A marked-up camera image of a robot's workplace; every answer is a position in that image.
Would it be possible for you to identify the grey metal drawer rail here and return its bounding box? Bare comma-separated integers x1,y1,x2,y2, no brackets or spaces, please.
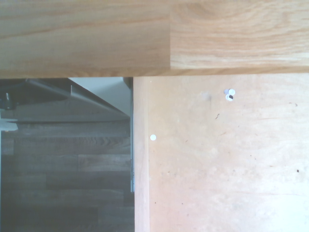
130,77,135,193

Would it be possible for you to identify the grey furniture plinth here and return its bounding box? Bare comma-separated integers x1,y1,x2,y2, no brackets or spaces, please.
23,78,131,121

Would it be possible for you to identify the white cabinet panel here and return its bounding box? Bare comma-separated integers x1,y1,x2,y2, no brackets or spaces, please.
68,77,132,115

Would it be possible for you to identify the open wooden drawer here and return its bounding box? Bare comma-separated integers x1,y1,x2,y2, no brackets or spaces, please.
133,73,309,232

